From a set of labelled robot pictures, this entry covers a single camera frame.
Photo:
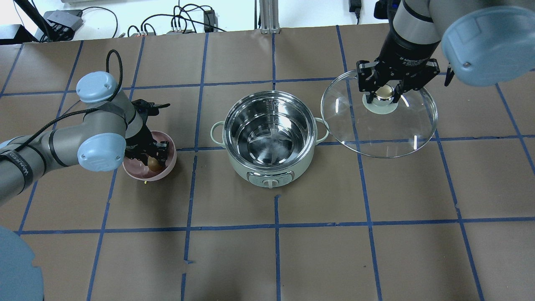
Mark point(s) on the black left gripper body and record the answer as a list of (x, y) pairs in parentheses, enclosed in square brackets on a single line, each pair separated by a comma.
[(143, 139)]

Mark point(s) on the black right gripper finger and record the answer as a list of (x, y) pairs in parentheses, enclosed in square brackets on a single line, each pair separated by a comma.
[(399, 90), (370, 94)]

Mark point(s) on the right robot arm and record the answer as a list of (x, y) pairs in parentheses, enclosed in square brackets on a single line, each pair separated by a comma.
[(484, 41)]

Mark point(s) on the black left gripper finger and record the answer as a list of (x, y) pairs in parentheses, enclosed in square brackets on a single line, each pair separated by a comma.
[(139, 167), (162, 152)]

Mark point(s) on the pink bowl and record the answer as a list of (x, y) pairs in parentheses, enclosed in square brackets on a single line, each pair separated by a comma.
[(152, 176)]

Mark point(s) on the black power adapter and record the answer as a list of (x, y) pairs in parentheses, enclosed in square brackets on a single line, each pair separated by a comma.
[(209, 20)]

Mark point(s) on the black camera stand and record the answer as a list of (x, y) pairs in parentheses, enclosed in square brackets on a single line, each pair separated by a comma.
[(25, 13)]

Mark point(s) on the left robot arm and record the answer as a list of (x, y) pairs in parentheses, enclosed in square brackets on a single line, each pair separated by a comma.
[(98, 138)]

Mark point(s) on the aluminium frame post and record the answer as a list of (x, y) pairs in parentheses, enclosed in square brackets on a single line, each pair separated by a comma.
[(267, 16)]

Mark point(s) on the glass pot lid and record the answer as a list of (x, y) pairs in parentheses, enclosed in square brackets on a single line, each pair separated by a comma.
[(382, 128)]

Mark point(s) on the pale green electric pot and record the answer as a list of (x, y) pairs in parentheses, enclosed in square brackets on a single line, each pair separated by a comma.
[(270, 138)]

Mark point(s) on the brown egg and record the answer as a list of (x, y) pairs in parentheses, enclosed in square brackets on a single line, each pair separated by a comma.
[(154, 165)]

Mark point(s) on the grey hub box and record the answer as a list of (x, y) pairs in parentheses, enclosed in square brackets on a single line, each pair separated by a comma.
[(64, 20)]

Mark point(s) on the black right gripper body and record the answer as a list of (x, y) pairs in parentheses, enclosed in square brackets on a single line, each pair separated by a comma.
[(404, 52)]

